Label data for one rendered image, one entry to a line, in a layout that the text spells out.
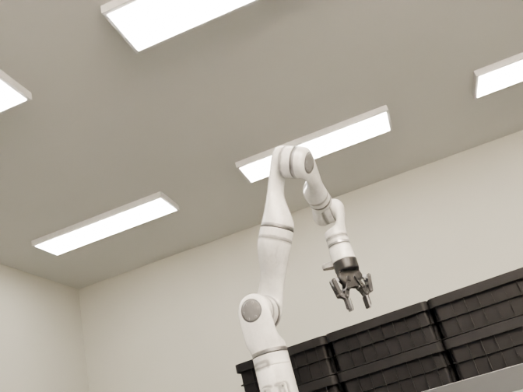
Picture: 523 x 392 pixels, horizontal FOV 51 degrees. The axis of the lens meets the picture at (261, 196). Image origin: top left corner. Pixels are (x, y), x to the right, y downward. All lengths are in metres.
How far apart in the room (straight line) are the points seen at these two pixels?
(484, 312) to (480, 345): 0.08
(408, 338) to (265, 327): 0.40
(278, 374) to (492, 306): 0.57
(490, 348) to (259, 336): 0.58
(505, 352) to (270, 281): 0.61
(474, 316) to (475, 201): 3.90
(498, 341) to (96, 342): 5.04
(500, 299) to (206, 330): 4.29
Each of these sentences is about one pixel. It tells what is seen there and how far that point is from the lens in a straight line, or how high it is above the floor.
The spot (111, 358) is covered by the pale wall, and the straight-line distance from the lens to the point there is 6.03.
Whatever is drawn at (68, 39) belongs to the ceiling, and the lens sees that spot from 3.08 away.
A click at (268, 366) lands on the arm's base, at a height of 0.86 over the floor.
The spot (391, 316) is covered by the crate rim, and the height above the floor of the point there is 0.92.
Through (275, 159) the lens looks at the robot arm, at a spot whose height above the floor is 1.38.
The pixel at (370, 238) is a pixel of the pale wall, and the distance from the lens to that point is 5.34.
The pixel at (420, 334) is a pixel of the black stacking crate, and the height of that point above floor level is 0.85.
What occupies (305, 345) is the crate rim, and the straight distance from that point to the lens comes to 1.63.
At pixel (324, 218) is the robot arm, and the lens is 1.77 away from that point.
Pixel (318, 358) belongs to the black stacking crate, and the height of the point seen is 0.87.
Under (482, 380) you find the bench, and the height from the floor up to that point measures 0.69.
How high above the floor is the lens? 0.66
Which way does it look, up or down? 25 degrees up
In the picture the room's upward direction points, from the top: 15 degrees counter-clockwise
